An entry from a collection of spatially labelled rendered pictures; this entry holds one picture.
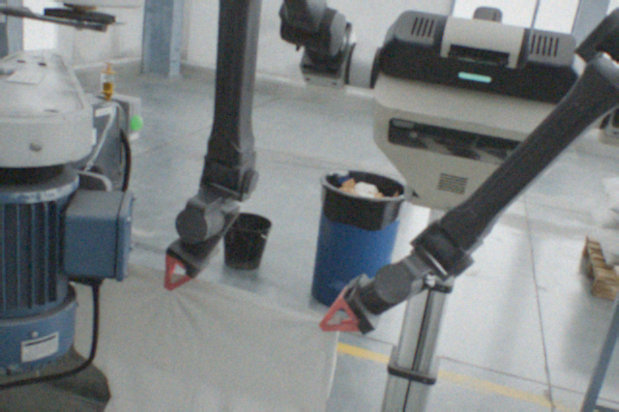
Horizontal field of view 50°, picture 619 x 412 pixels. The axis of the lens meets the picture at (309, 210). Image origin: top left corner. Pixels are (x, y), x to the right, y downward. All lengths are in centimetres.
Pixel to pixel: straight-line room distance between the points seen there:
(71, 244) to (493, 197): 55
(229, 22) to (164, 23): 888
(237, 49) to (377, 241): 247
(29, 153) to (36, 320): 22
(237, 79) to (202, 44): 889
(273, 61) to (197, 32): 118
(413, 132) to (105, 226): 74
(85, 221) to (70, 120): 12
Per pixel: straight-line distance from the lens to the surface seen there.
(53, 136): 78
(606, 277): 445
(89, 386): 184
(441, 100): 135
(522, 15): 897
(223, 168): 107
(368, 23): 913
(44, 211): 82
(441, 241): 100
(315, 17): 118
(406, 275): 95
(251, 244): 371
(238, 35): 94
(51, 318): 88
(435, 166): 145
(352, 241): 331
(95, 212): 83
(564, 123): 88
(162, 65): 989
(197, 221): 102
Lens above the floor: 160
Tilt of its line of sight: 19 degrees down
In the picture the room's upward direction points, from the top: 8 degrees clockwise
